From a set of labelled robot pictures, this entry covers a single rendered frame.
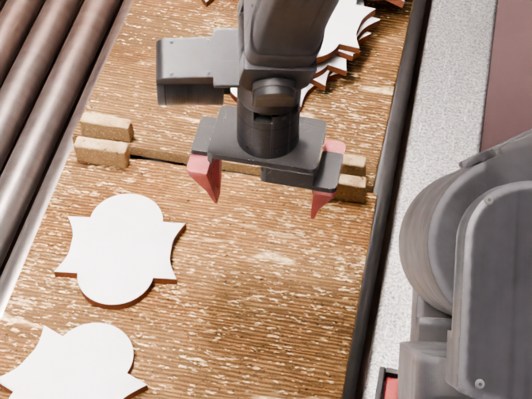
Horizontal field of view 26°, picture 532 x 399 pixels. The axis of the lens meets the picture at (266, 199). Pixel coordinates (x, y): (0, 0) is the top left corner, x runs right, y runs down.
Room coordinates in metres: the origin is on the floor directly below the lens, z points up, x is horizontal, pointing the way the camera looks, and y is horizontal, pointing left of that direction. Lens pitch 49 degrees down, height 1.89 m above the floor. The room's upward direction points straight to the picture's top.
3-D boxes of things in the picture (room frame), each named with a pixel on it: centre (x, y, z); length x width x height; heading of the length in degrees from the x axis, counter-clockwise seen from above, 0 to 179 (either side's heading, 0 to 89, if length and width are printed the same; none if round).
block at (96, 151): (0.88, 0.18, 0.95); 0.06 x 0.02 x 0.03; 79
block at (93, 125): (0.91, 0.18, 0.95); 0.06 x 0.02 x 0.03; 77
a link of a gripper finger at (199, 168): (0.74, 0.03, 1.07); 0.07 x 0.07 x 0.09; 79
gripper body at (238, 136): (0.74, 0.00, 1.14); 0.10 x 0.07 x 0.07; 79
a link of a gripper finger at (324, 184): (0.73, -0.03, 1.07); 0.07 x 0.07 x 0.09; 79
